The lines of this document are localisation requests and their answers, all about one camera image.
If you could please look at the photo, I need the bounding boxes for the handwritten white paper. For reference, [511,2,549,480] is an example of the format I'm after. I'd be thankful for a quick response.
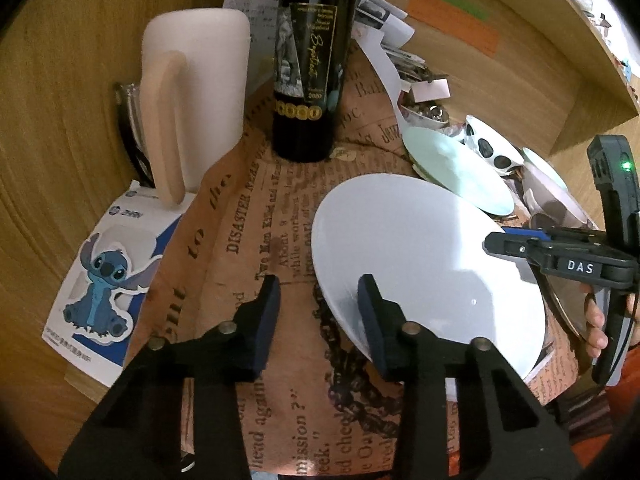
[222,0,281,91]

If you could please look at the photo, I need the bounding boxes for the green sticky note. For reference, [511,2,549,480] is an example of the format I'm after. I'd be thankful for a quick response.
[420,0,488,20]

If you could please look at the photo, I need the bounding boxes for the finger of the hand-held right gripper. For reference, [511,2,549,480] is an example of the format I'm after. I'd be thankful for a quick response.
[502,226,608,253]
[483,232,633,288]

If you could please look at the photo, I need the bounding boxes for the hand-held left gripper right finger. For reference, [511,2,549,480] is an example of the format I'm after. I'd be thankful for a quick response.
[357,274,581,480]

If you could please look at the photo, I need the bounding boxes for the light green bowl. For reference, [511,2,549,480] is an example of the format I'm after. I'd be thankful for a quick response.
[402,125,516,217]
[520,147,571,196]

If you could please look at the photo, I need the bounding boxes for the small white box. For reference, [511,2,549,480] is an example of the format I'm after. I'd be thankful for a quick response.
[410,77,451,103]

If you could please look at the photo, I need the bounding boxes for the white plate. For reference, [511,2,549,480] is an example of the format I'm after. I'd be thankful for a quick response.
[310,172,547,381]

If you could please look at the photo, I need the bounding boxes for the cartoon sticker card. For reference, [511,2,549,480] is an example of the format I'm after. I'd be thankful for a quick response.
[41,180,186,361]

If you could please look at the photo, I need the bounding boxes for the newsprint paper mat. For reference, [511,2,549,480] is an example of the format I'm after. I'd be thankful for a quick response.
[127,40,581,480]

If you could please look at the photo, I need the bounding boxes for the dark wine bottle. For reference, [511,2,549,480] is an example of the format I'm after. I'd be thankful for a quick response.
[271,0,359,163]

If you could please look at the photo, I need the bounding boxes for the small bowl of trinkets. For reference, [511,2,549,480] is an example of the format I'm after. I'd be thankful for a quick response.
[402,102,451,131]

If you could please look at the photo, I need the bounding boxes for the white paper sheet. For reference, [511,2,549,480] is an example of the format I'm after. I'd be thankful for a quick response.
[357,30,416,126]

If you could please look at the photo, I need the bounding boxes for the stack of magazines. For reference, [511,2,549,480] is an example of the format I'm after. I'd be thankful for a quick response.
[350,0,436,83]

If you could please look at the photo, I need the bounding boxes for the orange paper note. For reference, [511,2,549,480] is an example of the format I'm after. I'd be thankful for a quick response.
[406,0,501,57]

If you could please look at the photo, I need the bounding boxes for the black spotted white bowl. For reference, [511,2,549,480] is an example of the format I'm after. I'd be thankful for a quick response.
[462,115,525,176]

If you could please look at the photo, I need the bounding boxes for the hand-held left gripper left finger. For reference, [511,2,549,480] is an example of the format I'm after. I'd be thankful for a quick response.
[59,274,282,480]

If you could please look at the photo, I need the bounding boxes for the person's right hand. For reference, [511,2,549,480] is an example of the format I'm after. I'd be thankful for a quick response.
[582,292,610,359]

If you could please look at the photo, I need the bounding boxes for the white ceramic mug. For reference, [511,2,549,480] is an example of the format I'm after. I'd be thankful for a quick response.
[140,7,251,208]

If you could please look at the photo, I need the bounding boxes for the wooden shelf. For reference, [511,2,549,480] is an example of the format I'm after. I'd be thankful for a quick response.
[435,0,640,156]

